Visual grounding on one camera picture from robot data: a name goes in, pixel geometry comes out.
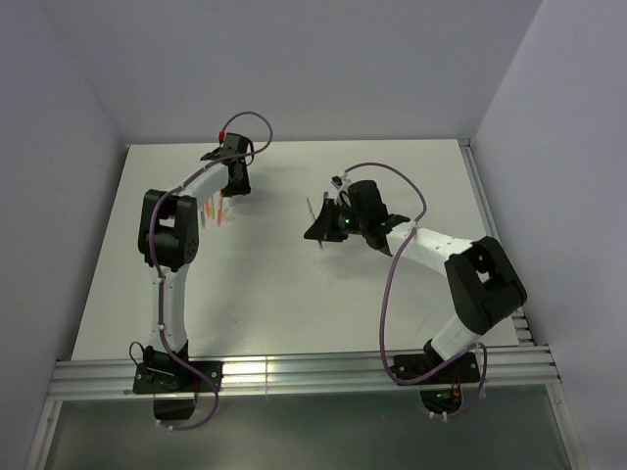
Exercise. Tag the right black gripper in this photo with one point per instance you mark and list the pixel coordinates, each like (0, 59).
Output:
(324, 227)

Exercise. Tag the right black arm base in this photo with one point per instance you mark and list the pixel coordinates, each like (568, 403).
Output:
(447, 387)

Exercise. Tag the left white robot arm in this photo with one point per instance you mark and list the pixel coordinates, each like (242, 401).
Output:
(169, 240)

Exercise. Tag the orange highlighter pen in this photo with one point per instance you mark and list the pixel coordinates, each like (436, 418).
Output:
(210, 209)

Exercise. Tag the red highlighter pen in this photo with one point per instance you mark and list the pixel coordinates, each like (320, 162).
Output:
(222, 213)

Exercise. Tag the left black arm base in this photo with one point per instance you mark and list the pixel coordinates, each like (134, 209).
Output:
(175, 385)

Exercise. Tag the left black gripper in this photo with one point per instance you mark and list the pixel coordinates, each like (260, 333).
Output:
(243, 189)

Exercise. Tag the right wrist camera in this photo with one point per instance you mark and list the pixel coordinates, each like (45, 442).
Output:
(341, 182)

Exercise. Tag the aluminium mounting rail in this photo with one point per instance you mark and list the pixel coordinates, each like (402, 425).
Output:
(296, 374)

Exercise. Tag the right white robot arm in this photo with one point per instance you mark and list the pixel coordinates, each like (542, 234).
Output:
(484, 286)

